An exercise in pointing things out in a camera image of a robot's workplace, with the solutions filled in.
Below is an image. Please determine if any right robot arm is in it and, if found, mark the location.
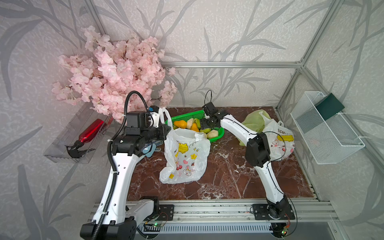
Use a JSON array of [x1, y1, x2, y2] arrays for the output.
[[200, 105, 291, 220]]

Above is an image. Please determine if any pink cherry blossom tree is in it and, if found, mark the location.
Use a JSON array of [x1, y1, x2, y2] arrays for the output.
[[52, 26, 177, 123]]

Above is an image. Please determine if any white printed bag right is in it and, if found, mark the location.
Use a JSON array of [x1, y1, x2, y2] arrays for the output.
[[260, 113, 295, 161]]

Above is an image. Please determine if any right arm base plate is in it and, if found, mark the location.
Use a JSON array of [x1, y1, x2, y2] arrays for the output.
[[250, 204, 296, 221]]

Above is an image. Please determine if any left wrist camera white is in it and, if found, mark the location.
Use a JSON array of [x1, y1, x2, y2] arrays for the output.
[[149, 105, 160, 125]]

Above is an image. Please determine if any red spray bottle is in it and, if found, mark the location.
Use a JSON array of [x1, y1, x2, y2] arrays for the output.
[[66, 119, 105, 159]]

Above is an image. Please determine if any green plastic basket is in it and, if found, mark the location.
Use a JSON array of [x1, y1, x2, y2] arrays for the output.
[[171, 110, 225, 143]]

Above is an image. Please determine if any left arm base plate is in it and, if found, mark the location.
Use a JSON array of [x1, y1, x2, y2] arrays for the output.
[[145, 205, 175, 222]]

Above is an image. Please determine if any white printed plastic bag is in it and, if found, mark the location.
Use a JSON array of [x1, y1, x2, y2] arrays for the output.
[[159, 108, 211, 184]]

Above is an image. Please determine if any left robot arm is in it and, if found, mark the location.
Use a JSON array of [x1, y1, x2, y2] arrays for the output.
[[80, 107, 172, 240]]

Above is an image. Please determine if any aluminium front rail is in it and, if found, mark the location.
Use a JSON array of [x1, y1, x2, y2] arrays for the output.
[[86, 198, 340, 224]]

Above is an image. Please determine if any beige pear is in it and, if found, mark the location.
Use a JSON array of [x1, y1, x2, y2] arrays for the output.
[[207, 130, 219, 139]]

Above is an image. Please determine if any dark green card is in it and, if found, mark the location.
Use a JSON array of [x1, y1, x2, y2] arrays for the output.
[[315, 93, 345, 121]]

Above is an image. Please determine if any clear acrylic wall shelf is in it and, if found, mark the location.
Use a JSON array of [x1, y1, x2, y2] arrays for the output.
[[44, 103, 113, 164]]

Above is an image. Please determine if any green pear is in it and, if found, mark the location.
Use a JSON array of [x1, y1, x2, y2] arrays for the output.
[[200, 128, 211, 134]]

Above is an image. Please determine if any white wire mesh basket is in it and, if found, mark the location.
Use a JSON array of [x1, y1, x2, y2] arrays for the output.
[[291, 91, 366, 165]]

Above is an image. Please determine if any light green plastic bag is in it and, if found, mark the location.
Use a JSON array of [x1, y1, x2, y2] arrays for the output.
[[242, 110, 272, 133]]

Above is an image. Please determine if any orange pear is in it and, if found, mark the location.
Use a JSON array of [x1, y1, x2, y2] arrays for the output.
[[173, 120, 188, 129], [191, 123, 200, 132]]

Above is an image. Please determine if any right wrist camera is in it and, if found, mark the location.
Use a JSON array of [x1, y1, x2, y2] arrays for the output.
[[203, 102, 218, 116]]

